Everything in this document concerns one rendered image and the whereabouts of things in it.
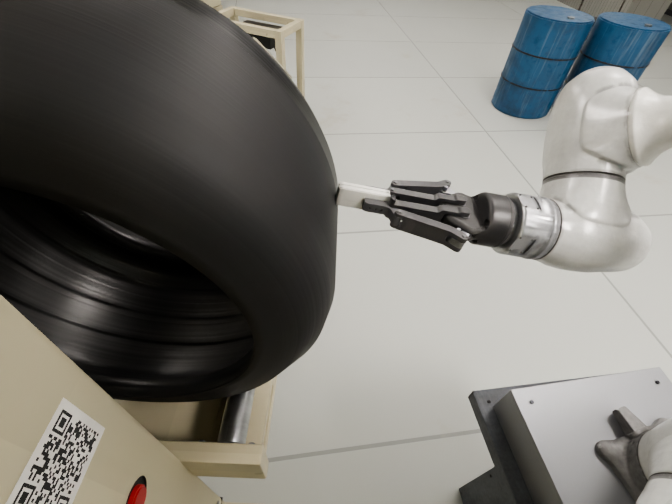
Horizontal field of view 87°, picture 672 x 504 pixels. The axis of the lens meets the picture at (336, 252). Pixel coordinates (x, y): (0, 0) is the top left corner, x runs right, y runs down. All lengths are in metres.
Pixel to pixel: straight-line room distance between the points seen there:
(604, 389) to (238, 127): 0.95
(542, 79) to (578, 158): 3.36
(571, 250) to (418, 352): 1.31
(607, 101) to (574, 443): 0.66
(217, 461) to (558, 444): 0.67
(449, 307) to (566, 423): 1.12
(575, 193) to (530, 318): 1.60
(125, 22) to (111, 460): 0.38
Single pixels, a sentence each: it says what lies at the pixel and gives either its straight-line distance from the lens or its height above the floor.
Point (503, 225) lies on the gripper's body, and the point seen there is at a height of 1.23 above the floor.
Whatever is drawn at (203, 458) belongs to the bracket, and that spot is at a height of 0.95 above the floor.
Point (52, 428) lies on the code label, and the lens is 0.35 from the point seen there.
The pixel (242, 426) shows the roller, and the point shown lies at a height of 0.92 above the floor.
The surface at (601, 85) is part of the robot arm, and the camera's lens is 0.64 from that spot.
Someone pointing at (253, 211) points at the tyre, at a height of 1.34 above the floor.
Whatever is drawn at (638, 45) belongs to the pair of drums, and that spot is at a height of 0.70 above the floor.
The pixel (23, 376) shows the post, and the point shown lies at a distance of 0.32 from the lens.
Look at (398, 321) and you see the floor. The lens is 1.86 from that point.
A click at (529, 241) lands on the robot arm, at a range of 0.54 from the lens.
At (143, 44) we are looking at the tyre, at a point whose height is 1.44.
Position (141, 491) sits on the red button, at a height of 1.07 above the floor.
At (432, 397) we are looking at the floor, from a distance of 1.72.
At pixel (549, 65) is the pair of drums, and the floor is 0.49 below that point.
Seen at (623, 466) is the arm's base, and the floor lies 0.79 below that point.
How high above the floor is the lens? 1.54
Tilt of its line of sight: 47 degrees down
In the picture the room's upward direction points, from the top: 5 degrees clockwise
